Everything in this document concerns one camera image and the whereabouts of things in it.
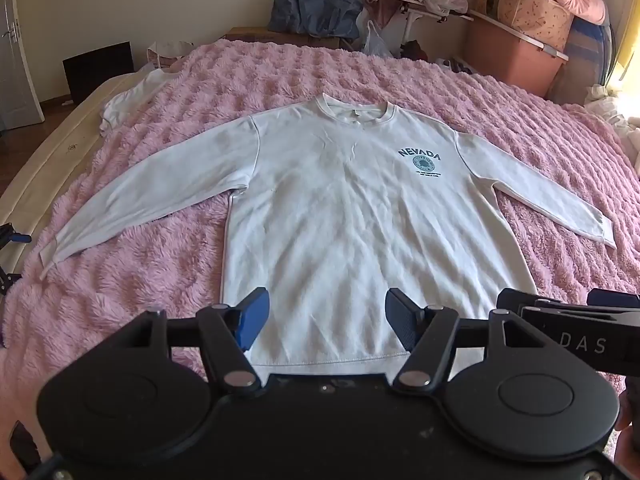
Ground brown storage box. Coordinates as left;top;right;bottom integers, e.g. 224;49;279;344
465;12;569;97

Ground person's right hand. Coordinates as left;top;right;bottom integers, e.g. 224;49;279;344
616;390;640;467

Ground blue fabric bag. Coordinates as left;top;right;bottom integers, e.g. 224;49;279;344
267;0;365;41

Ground floral fabric bag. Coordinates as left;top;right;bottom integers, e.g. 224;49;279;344
475;0;576;49

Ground pile of white cloths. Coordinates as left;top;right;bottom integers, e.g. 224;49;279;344
585;82;640;172

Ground white folding rack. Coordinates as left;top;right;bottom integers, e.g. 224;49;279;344
380;0;571;62

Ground white door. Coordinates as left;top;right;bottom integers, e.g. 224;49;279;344
0;0;44;134

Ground white paper bag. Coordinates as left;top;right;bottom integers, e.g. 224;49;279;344
146;40;196;72

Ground black wall panel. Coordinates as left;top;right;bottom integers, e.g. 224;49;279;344
62;41;135;106

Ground white printed sweatshirt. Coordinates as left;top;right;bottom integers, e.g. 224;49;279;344
39;92;617;379

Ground pink crumpled cloth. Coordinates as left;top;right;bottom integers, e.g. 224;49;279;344
362;0;417;31

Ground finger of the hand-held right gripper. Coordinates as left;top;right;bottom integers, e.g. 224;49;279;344
496;287;591;322
586;288;640;309

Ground small white plastic bag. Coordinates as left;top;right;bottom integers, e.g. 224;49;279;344
361;20;396;59

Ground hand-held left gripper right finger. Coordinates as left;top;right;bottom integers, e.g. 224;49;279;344
384;287;551;394

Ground white crumpled cloth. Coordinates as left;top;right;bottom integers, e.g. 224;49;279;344
98;67;184;137

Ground beige mattress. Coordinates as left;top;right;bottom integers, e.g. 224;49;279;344
0;72;151;241

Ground pink fluffy blanket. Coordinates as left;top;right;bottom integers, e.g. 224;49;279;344
0;39;640;461

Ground blue black clamp stand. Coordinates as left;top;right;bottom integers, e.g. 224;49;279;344
0;222;32;296

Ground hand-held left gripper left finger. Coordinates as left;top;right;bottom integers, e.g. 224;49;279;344
107;287;271;395

